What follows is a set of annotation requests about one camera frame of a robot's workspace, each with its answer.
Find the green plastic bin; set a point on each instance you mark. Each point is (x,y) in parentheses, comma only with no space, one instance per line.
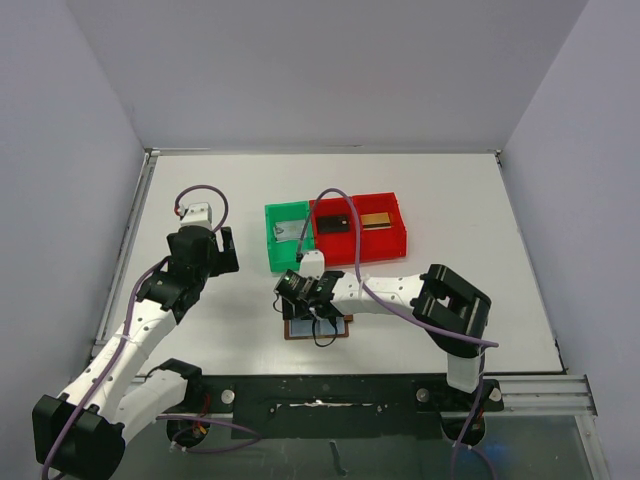
(282,256)

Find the brown leather card holder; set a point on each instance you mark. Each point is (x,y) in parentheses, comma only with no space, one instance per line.
(299,329)

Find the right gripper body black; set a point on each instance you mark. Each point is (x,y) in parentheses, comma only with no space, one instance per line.
(290,306)

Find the red middle bin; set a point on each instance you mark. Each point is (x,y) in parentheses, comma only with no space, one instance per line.
(338,249)

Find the red bin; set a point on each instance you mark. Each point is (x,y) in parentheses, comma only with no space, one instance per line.
(338,249)
(387,244)

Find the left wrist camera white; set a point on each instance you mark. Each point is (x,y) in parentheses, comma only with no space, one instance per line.
(196,214)

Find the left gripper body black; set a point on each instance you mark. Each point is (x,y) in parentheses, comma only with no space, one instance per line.
(220,251)

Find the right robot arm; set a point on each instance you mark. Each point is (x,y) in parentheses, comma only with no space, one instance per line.
(451,310)

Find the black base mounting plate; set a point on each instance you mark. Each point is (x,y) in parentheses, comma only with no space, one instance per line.
(332,407)

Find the red right bin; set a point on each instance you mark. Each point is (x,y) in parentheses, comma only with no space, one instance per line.
(387,244)

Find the black card in bin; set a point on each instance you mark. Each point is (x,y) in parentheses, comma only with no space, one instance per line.
(332,224)

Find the gold card in bin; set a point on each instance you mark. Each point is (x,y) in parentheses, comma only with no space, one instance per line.
(376,221)

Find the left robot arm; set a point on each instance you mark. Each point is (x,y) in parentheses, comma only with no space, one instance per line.
(75,432)

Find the silver card in bin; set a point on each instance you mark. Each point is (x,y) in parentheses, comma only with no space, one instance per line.
(290,230)

